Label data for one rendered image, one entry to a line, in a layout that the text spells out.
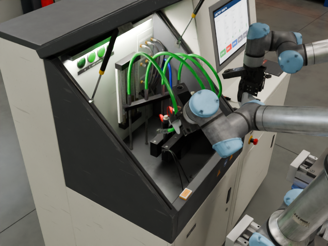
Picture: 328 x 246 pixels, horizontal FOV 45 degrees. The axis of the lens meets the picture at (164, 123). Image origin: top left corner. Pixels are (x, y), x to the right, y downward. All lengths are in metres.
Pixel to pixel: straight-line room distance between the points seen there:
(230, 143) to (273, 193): 2.01
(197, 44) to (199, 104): 0.91
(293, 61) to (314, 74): 3.33
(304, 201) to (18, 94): 1.23
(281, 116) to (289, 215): 0.25
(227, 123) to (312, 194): 0.29
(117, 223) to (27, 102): 0.65
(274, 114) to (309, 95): 3.20
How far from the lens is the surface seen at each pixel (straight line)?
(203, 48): 1.96
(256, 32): 1.47
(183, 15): 1.91
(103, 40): 1.64
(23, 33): 1.61
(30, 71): 1.62
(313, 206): 0.98
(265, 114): 1.11
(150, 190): 1.50
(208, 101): 1.05
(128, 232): 1.79
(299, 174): 1.78
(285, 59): 1.36
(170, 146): 1.78
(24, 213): 2.93
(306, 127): 1.05
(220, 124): 1.07
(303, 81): 4.53
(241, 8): 2.33
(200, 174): 1.70
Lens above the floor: 2.12
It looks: 36 degrees down
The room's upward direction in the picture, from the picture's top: 1 degrees clockwise
